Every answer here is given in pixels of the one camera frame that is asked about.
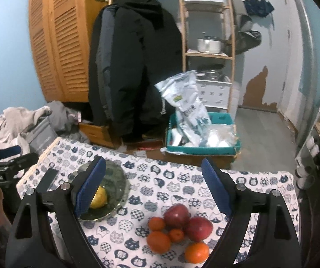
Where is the yellow lemon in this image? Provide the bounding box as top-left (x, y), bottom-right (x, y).
top-left (90, 186), bottom-right (109, 209)

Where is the cat print tablecloth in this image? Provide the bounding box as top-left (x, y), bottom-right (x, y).
top-left (16, 138), bottom-right (301, 268)

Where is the dark folded umbrella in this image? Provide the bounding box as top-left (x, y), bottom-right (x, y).
top-left (244, 0), bottom-right (275, 17)

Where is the black hanging jacket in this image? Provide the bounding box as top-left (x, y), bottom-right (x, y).
top-left (88, 0), bottom-right (183, 143)

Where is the clear plastic bag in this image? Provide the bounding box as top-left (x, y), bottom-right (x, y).
top-left (202, 124), bottom-right (238, 147)

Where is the metal cooking pot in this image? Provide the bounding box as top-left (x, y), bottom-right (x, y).
top-left (196, 36), bottom-right (231, 54)

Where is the shoe rack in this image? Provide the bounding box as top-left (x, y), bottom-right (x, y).
top-left (294, 53), bottom-right (320, 192)

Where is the silver printed bag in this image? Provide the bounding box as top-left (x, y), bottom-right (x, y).
top-left (155, 70), bottom-right (212, 146)

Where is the green glass bowl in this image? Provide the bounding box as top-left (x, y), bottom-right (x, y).
top-left (75, 160), bottom-right (129, 221)

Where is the small orange tangerine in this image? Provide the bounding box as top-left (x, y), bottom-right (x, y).
top-left (148, 217), bottom-right (166, 232)

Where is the hanging dark pan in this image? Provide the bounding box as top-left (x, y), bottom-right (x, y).
top-left (234, 14), bottom-right (262, 55)

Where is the teal box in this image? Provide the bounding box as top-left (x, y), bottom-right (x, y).
top-left (165, 112), bottom-right (243, 156)

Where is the steel pot with lid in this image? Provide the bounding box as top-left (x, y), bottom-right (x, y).
top-left (196, 64), bottom-right (228, 80)

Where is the wooden crate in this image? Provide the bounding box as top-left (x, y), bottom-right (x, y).
top-left (79, 121), bottom-right (121, 149)

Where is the pile of grey clothes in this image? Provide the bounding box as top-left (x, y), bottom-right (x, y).
top-left (0, 101), bottom-right (80, 157)

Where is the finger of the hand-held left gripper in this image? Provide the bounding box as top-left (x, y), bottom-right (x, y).
top-left (0, 145), bottom-right (23, 163)
top-left (0, 152), bottom-right (39, 174)

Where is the tiny orange tangerine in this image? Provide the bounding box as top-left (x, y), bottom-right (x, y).
top-left (168, 228), bottom-right (184, 243)

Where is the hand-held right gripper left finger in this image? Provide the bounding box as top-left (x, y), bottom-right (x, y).
top-left (6, 156), bottom-right (106, 268)

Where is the large orange tangerine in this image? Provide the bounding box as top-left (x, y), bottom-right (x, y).
top-left (184, 242), bottom-right (210, 264)
top-left (147, 231), bottom-right (172, 254)

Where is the brown cardboard box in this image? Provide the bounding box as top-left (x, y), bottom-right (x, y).
top-left (161, 145), bottom-right (242, 170)

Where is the white patterned drawer box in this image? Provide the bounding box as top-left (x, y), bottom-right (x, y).
top-left (196, 78), bottom-right (232, 108)

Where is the wooden shelf rack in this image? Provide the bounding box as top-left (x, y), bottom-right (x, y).
top-left (176, 0), bottom-right (237, 118)

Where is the grey fabric bag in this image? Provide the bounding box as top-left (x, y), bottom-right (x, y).
top-left (27, 117), bottom-right (58, 155)

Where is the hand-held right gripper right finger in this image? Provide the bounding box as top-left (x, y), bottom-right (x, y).
top-left (201, 158), bottom-right (301, 268)

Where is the red apple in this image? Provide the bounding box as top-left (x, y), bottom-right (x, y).
top-left (163, 204), bottom-right (191, 229)
top-left (184, 216), bottom-right (214, 243)

